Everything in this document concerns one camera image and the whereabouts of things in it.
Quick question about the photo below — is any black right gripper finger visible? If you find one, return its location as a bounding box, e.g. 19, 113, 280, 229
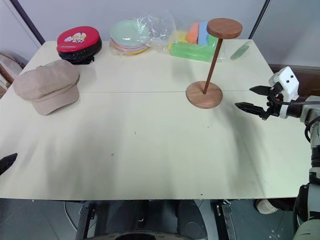
234, 101, 270, 122
249, 85, 273, 96

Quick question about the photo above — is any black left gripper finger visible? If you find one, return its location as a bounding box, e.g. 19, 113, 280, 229
0, 152, 19, 177

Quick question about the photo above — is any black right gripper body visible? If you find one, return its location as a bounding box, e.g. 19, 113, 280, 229
265, 82, 285, 119

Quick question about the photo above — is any beige newsboy cap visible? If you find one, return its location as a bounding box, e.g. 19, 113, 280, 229
12, 59, 81, 117

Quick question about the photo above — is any wooden hat stand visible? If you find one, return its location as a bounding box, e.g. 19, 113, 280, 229
185, 18, 244, 110

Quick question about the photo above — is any dark brown bench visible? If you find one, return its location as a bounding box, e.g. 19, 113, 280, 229
268, 63, 320, 99

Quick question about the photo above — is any flat grey-green strip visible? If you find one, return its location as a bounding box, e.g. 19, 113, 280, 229
229, 44, 252, 61

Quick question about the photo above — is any black slanted pole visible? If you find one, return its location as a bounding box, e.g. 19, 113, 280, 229
9, 0, 46, 46
247, 0, 272, 40

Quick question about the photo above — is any green plastic box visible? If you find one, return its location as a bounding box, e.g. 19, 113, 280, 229
169, 34, 219, 63

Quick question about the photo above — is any blue sponge block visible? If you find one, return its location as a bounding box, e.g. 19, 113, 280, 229
196, 20, 210, 46

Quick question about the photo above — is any orange sponge block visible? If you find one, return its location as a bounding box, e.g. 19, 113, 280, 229
187, 22, 200, 45

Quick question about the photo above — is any wooden slabs pile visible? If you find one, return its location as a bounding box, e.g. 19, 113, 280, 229
0, 51, 26, 99

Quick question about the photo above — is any yellow sponge block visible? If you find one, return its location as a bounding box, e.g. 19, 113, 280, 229
168, 30, 191, 51

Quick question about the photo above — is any beige shoe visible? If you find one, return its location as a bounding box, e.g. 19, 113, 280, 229
254, 198, 279, 215

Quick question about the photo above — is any black metal table leg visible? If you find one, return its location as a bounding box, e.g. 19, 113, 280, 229
74, 199, 107, 240
214, 199, 239, 240

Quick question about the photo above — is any clear plastic bag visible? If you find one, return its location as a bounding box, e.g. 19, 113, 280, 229
133, 9, 187, 54

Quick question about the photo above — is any black rounded housing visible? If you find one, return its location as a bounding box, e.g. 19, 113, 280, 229
174, 199, 209, 240

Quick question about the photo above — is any stack of pastel plates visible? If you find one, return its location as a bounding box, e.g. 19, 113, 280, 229
110, 37, 151, 56

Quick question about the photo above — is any red and black round case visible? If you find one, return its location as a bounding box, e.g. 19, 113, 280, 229
56, 25, 103, 66

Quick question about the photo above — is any mint green plate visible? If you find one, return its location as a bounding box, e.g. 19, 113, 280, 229
109, 19, 150, 45

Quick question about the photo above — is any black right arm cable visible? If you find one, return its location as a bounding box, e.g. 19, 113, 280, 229
272, 95, 313, 144

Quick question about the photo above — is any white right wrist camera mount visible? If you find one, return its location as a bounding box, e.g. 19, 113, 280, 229
268, 66, 300, 103

